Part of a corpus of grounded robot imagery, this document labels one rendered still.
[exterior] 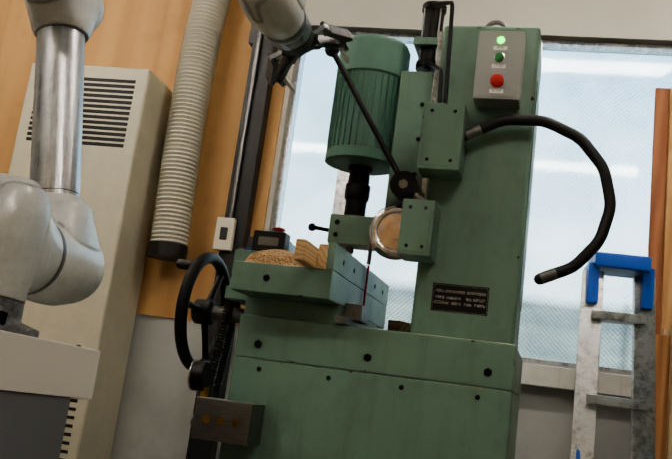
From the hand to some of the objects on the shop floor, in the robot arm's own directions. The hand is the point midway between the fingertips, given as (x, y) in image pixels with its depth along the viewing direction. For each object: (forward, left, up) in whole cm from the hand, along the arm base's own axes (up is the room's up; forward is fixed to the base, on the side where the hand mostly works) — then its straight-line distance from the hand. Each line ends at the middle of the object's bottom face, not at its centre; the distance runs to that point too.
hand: (317, 70), depth 187 cm
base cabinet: (+39, -3, -132) cm, 138 cm away
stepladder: (+123, -10, -127) cm, 177 cm away
